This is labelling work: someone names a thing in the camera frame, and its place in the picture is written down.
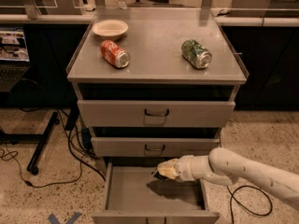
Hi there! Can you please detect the laptop computer on desk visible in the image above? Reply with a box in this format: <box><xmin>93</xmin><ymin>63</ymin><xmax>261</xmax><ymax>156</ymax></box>
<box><xmin>0</xmin><ymin>27</ymin><xmax>30</xmax><ymax>92</ymax></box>

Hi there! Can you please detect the red soda can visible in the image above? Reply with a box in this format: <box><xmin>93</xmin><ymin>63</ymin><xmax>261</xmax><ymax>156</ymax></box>
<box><xmin>100</xmin><ymin>40</ymin><xmax>130</xmax><ymax>68</ymax></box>

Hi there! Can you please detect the black cable right floor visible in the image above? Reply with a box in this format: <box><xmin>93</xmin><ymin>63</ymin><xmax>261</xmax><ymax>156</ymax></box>
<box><xmin>226</xmin><ymin>185</ymin><xmax>274</xmax><ymax>224</ymax></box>

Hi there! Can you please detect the grey metal drawer cabinet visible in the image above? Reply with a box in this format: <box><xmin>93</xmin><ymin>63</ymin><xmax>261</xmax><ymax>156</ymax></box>
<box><xmin>65</xmin><ymin>7</ymin><xmax>249</xmax><ymax>224</ymax></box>

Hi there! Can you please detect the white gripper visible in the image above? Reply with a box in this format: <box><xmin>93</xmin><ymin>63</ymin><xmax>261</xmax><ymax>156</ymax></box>
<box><xmin>157</xmin><ymin>155</ymin><xmax>195</xmax><ymax>182</ymax></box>

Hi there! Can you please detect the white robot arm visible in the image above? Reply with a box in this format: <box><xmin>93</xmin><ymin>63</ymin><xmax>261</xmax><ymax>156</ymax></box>
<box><xmin>152</xmin><ymin>147</ymin><xmax>299</xmax><ymax>210</ymax></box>

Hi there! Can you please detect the grey top drawer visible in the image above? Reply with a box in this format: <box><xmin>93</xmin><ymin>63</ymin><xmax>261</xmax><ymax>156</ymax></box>
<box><xmin>78</xmin><ymin>100</ymin><xmax>235</xmax><ymax>128</ymax></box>

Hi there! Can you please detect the black desk stand leg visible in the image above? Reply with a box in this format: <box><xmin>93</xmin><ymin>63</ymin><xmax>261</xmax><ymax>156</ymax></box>
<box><xmin>0</xmin><ymin>112</ymin><xmax>59</xmax><ymax>175</ymax></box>

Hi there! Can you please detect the grey open bottom drawer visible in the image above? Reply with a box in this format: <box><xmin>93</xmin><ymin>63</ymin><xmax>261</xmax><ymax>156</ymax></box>
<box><xmin>93</xmin><ymin>163</ymin><xmax>220</xmax><ymax>224</ymax></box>

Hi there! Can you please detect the green soda can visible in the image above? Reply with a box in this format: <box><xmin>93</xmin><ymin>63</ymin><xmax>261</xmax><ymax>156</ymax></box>
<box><xmin>181</xmin><ymin>39</ymin><xmax>212</xmax><ymax>69</ymax></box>

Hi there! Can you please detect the white paper bowl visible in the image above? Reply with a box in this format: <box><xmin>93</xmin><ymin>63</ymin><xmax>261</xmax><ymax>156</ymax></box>
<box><xmin>92</xmin><ymin>20</ymin><xmax>128</xmax><ymax>41</ymax></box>

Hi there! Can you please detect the black cables left floor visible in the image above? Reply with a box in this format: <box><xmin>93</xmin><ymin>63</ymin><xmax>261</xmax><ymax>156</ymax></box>
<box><xmin>0</xmin><ymin>107</ymin><xmax>107</xmax><ymax>189</ymax></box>

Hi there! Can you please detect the clear plastic bottle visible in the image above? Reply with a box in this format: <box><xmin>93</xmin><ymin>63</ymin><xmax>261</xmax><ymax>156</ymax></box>
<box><xmin>118</xmin><ymin>0</ymin><xmax>127</xmax><ymax>9</ymax></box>

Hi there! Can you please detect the grey middle drawer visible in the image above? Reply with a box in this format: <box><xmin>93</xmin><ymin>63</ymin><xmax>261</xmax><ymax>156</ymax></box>
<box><xmin>92</xmin><ymin>137</ymin><xmax>220</xmax><ymax>157</ymax></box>

